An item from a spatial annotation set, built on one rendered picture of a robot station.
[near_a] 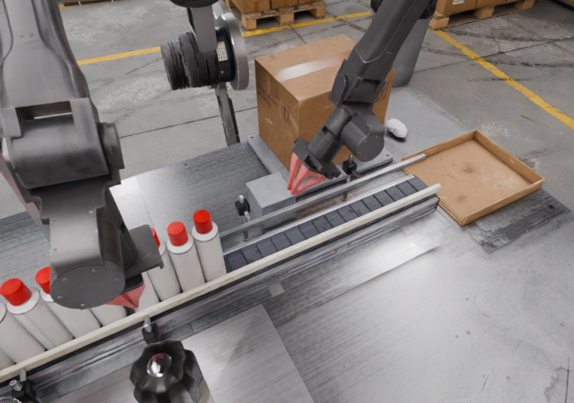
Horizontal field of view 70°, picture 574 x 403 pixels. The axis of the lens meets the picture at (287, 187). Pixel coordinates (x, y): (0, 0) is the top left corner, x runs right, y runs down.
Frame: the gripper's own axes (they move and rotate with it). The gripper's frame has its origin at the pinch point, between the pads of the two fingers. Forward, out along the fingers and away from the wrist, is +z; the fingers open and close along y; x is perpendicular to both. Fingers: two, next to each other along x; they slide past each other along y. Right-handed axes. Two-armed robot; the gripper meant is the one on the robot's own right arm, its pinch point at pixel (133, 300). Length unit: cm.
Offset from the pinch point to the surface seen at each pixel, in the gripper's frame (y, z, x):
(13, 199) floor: -59, 113, 179
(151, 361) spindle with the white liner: -0.1, 2.0, -7.8
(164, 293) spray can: 2.8, 26.9, 18.5
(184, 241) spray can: 9.7, 13.3, 17.9
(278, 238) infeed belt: 31.3, 30.8, 23.1
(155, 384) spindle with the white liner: -0.4, 2.2, -10.6
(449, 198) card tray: 82, 36, 17
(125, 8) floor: 52, 104, 414
